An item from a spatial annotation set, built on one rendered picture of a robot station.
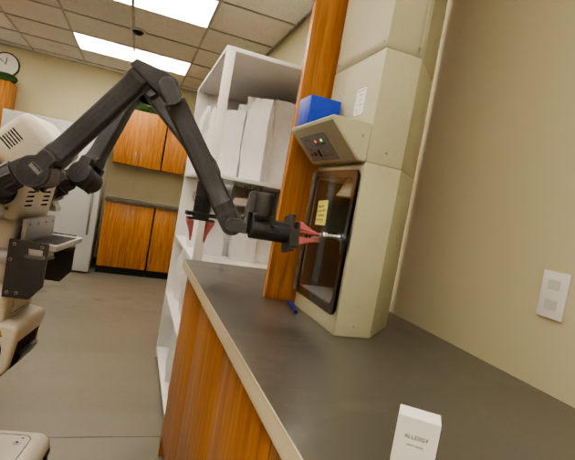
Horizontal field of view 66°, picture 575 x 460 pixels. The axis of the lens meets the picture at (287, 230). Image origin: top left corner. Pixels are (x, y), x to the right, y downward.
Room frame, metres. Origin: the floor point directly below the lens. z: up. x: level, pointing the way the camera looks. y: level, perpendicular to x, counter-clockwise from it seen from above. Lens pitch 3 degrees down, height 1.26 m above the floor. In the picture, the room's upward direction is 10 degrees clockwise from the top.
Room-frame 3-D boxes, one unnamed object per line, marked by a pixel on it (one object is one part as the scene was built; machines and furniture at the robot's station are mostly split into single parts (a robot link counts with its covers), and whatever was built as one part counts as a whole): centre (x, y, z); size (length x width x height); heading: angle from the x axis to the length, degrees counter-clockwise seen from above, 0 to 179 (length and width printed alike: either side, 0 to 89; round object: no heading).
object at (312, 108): (1.39, -0.03, 1.56); 0.10 x 0.10 x 0.09; 19
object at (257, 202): (1.20, 0.11, 1.23); 0.12 x 0.09 x 0.11; 99
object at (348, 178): (1.32, -0.11, 1.19); 0.30 x 0.01 x 0.40; 19
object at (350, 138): (1.30, -0.06, 1.46); 0.32 x 0.11 x 0.10; 19
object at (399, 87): (1.36, -0.24, 1.33); 0.32 x 0.25 x 0.77; 19
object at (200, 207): (1.50, 0.30, 1.21); 0.10 x 0.07 x 0.07; 110
